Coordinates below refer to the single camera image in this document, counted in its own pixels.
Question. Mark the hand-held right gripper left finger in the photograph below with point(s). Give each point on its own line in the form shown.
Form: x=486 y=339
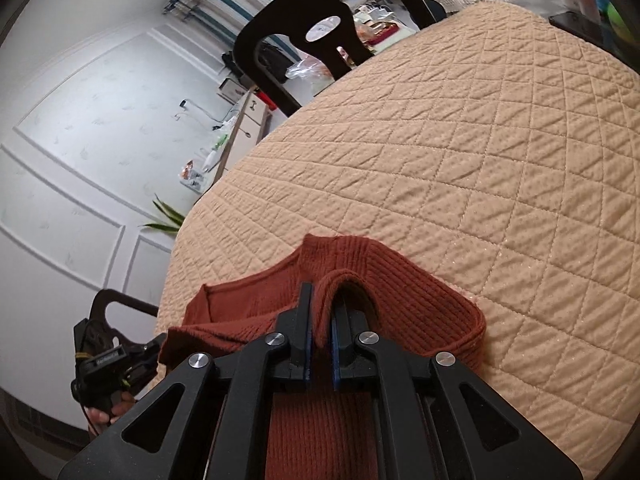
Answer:
x=300 y=330

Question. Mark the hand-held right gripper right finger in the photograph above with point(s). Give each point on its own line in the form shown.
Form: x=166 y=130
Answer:
x=342 y=345

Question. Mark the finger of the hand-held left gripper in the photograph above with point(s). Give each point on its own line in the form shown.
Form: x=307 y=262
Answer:
x=145 y=360

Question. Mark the rust red knitted sweater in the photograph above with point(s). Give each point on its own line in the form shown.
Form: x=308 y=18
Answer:
x=410 y=300

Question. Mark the person's left hand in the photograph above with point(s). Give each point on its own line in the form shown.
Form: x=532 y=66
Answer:
x=100 y=415

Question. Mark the dark wooden chair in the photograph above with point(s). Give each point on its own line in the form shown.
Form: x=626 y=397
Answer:
x=120 y=305
x=300 y=10

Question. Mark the green potted plant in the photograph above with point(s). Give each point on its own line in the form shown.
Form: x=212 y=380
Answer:
x=167 y=217

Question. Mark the orange snack packet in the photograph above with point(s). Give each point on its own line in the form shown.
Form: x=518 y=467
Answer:
x=189 y=170

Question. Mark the low white sideboard cabinet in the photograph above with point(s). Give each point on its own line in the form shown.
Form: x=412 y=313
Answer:
x=245 y=130

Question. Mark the beige quilted table cover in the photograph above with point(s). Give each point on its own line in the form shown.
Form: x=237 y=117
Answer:
x=450 y=160

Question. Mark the white plastic bag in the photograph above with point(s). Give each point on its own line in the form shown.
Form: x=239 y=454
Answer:
x=305 y=70

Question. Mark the black phone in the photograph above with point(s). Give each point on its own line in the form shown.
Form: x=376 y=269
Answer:
x=580 y=27

